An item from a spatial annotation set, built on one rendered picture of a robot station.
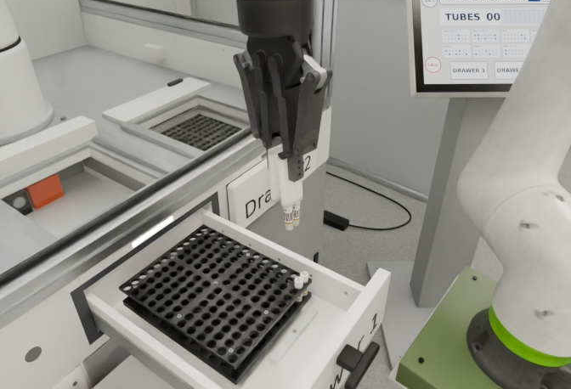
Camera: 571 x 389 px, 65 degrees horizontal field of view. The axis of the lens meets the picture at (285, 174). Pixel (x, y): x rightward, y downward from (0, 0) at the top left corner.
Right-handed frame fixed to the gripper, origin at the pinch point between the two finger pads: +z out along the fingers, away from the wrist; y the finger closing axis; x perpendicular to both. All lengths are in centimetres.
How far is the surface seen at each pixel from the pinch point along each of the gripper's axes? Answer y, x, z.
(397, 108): -86, 149, 55
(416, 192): -71, 151, 98
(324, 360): 10.4, -4.7, 18.8
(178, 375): -3.2, -16.8, 23.1
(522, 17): -13, 93, -3
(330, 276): -0.6, 8.2, 21.1
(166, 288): -14.5, -11.5, 19.5
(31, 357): -18.6, -29.7, 22.0
